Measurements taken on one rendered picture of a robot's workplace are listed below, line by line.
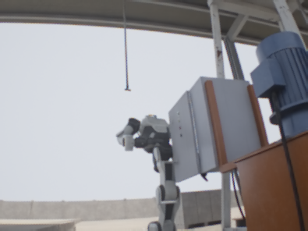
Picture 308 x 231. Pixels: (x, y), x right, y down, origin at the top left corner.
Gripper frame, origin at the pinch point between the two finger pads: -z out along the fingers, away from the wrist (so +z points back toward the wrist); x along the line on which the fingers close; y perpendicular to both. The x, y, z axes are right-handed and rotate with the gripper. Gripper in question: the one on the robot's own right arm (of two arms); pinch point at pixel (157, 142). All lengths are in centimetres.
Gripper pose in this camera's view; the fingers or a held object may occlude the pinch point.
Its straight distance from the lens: 197.4
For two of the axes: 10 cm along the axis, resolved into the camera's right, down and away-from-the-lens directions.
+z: -9.6, -0.3, -2.8
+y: 0.8, 9.3, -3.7
